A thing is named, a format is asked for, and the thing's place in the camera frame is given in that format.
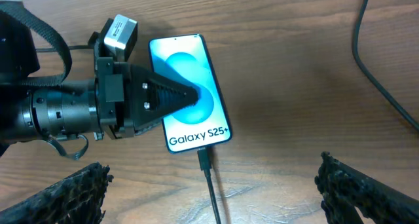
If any blue Samsung Galaxy smartphone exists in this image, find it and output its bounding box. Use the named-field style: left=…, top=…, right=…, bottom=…
left=149, top=33, right=232, bottom=154

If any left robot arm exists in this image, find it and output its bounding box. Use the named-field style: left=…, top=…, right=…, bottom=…
left=1, top=0, right=199, bottom=157

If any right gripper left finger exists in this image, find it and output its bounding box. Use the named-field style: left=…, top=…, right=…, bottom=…
left=1, top=162, right=113, bottom=224

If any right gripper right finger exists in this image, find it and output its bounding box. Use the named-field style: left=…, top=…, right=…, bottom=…
left=314, top=151, right=418, bottom=224

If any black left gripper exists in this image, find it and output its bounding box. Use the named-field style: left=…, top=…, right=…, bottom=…
left=93, top=30, right=200, bottom=141

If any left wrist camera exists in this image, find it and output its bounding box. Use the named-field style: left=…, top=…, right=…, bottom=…
left=101, top=14, right=138, bottom=62

